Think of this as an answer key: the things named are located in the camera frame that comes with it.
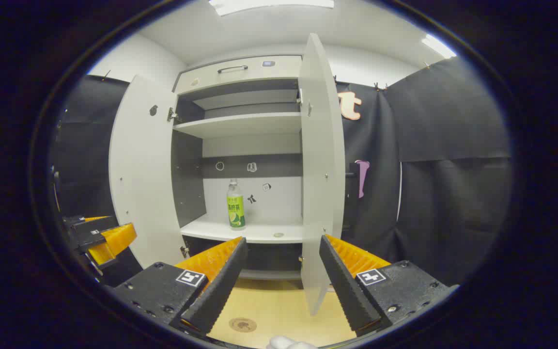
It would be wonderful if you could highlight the long ceiling light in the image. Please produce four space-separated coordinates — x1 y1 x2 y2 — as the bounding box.
209 0 335 16

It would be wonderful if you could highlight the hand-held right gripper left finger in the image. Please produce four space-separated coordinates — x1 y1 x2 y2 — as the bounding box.
112 236 249 337

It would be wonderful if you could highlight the black backdrop cloth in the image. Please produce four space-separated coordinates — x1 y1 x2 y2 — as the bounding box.
49 57 512 286

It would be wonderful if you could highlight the small ceiling light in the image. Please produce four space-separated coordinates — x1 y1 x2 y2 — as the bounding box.
422 34 457 60

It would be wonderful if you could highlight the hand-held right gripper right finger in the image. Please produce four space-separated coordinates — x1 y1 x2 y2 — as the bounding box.
319 234 459 337

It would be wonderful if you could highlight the green label plastic bottle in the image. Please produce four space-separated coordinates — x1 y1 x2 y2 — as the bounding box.
226 179 247 230

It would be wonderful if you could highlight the round brown coaster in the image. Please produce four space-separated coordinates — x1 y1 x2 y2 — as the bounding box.
229 317 257 333

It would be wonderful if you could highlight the white cabinet door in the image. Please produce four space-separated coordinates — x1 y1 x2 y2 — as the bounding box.
298 33 346 317
108 74 188 269

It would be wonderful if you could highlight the white cabinet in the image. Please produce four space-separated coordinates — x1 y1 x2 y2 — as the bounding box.
171 55 309 281

